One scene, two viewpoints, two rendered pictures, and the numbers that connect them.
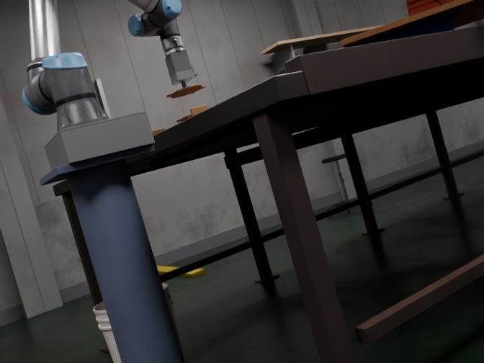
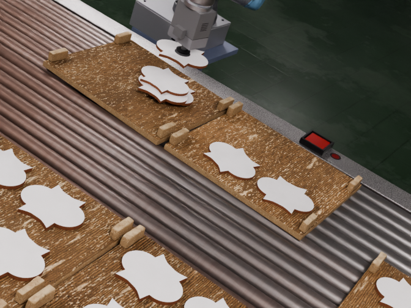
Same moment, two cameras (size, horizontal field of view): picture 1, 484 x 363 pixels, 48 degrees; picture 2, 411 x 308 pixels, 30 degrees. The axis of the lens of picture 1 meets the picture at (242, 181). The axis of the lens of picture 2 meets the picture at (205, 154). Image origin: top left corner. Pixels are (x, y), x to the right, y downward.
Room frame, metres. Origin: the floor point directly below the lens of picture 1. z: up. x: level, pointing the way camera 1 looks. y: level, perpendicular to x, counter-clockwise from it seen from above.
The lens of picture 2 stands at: (3.61, -0.85, 1.93)
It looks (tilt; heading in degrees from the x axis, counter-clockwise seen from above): 32 degrees down; 144
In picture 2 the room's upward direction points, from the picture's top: 20 degrees clockwise
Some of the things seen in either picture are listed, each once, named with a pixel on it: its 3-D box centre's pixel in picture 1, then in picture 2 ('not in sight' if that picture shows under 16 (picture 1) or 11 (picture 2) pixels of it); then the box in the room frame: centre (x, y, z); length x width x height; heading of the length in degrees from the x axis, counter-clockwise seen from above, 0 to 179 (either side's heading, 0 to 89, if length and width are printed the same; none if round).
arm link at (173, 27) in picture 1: (166, 24); not in sight; (2.02, 0.11, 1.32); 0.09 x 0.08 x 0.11; 134
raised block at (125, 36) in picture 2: (199, 110); (123, 37); (1.74, 0.07, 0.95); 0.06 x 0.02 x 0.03; 119
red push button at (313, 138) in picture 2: not in sight; (316, 142); (2.22, 0.50, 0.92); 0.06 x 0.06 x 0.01; 33
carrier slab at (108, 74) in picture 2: not in sight; (140, 86); (1.97, 0.04, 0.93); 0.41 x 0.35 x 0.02; 29
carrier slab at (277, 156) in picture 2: not in sight; (265, 167); (2.34, 0.26, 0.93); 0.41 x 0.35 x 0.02; 30
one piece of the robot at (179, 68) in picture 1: (181, 65); (188, 21); (2.02, 0.10, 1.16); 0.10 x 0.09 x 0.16; 111
